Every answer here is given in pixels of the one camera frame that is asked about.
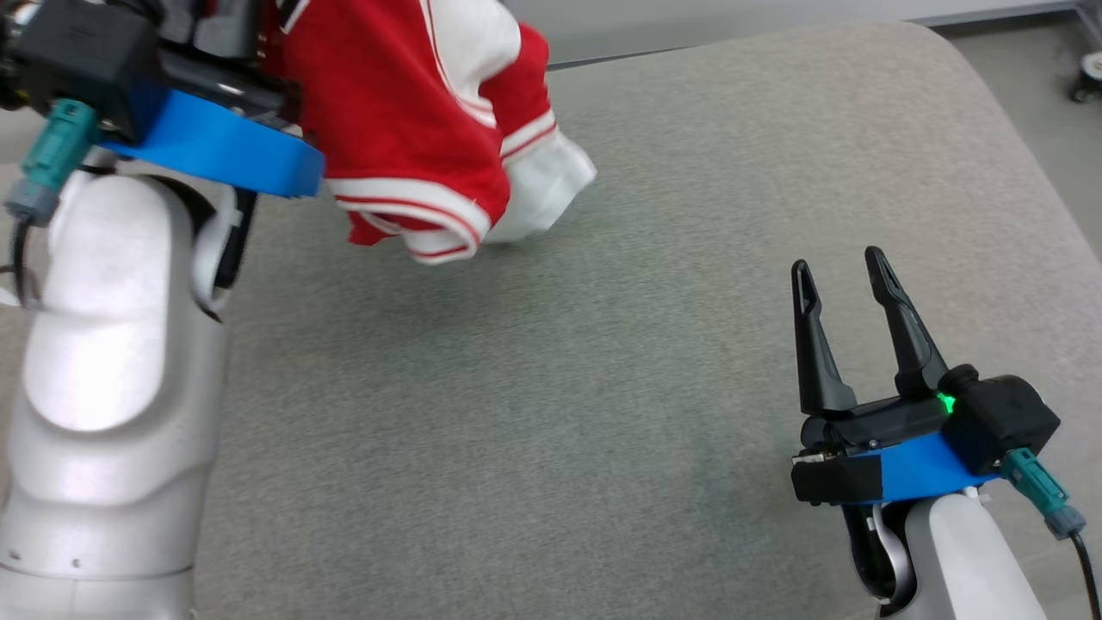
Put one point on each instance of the teal right camera connector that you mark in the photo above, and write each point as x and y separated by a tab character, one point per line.
1033	482

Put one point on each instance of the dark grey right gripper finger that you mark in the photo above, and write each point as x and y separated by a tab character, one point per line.
814	362
913	344

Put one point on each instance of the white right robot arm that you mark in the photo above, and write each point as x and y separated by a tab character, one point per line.
964	560

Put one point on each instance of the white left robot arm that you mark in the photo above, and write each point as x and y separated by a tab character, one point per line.
112	344

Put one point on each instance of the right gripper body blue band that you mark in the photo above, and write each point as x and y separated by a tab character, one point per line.
913	465

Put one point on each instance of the teal camera connector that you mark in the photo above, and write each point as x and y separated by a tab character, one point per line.
60	142
1033	482

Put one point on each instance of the teal left camera connector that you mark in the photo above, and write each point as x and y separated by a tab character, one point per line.
60	142

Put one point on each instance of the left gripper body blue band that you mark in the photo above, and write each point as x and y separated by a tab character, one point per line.
215	142

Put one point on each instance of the red white basketball jersey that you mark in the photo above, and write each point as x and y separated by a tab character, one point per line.
387	112

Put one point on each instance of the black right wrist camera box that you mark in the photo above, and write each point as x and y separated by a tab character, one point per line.
1003	422

